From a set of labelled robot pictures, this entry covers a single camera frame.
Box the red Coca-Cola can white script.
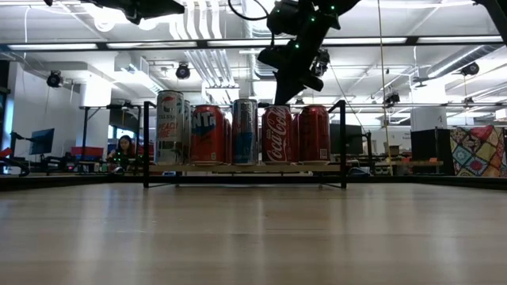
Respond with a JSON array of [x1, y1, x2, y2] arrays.
[[261, 105, 294, 165]]

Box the person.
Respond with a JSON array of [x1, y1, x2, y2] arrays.
[[106, 134, 138, 172]]

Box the black cabinet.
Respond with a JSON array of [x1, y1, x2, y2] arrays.
[[410, 128, 456, 176]]

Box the black cable loop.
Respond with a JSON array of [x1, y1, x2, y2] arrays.
[[0, 156, 31, 178]]

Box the black monitor on stand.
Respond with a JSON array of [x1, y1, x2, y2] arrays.
[[330, 123, 373, 163]]

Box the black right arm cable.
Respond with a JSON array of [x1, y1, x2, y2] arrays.
[[227, 0, 274, 44]]

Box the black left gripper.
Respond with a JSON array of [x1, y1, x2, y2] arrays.
[[118, 0, 186, 25]]

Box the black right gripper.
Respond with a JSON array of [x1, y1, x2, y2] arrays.
[[257, 0, 341, 106]]

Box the black metal table frame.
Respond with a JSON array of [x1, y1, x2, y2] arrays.
[[0, 175, 507, 192]]

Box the thin hanging cord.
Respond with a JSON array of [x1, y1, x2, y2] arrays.
[[375, 0, 393, 176]]

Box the grey ceiling duct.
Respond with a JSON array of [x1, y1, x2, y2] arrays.
[[419, 43, 505, 78]]

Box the red storage bins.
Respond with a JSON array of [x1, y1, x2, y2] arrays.
[[70, 146, 105, 160]]

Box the black tall table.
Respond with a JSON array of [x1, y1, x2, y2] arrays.
[[78, 103, 142, 150]]

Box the blue silver slim can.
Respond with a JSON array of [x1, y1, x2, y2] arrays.
[[231, 98, 259, 166]]

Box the colourful patchwork quilt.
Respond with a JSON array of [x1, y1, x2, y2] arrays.
[[450, 125, 507, 178]]

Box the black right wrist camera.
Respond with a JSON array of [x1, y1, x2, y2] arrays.
[[311, 49, 332, 78]]

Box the computer monitor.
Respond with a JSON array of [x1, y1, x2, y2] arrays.
[[29, 127, 55, 156]]

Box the white ceiling pipes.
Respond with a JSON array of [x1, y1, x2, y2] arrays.
[[170, 0, 238, 88]]

